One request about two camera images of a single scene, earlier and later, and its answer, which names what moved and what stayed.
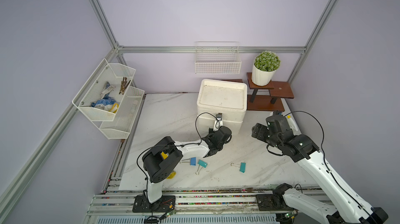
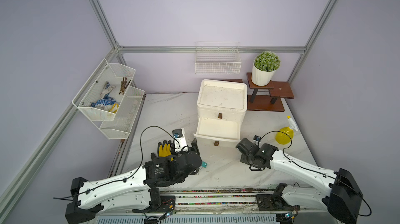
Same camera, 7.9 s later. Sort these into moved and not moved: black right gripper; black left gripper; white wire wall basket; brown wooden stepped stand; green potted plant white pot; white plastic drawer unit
Moved: black right gripper; black left gripper
Not moved: white plastic drawer unit; green potted plant white pot; white wire wall basket; brown wooden stepped stand
